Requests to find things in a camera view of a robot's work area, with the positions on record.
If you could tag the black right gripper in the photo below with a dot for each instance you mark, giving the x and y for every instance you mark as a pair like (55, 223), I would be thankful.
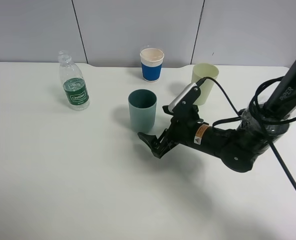
(183, 128)

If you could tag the teal plastic cup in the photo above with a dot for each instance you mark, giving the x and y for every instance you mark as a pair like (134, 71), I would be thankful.
(142, 108)

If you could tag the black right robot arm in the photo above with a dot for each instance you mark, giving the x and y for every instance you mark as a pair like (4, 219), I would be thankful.
(238, 141)

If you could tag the pale green tall cup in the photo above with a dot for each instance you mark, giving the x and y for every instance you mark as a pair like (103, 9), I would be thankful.
(200, 71)

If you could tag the white cup with blue sleeve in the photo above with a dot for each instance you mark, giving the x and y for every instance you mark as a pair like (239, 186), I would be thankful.
(151, 63)

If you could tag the clear green-label water bottle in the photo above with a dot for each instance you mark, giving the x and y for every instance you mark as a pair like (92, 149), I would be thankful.
(73, 82)

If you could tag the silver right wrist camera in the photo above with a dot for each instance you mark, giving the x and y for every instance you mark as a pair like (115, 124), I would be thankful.
(186, 97)

